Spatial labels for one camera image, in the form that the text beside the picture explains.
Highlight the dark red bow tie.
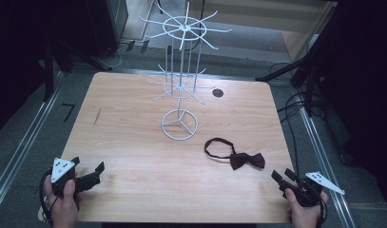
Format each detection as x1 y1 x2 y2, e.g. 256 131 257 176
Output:
203 137 266 171

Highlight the person's left hand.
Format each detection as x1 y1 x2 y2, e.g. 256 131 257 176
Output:
44 174 85 228

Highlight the dark cabinet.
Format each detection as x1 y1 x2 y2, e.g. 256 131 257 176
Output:
83 0 130 60

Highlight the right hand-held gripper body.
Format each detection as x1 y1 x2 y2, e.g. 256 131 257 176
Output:
278 171 346 208

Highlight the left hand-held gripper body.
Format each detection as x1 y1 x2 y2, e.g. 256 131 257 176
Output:
49 157 102 197

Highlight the black metal stand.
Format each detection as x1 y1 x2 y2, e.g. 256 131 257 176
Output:
42 28 113 103
255 3 341 118

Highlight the person's right hand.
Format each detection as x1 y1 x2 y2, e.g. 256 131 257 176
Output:
284 187 330 228

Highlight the black cable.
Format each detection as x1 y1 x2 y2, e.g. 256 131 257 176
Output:
38 168 56 226
270 62 322 179
314 193 329 228

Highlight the white wire display rack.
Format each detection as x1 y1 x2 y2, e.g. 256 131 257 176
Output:
138 1 233 142

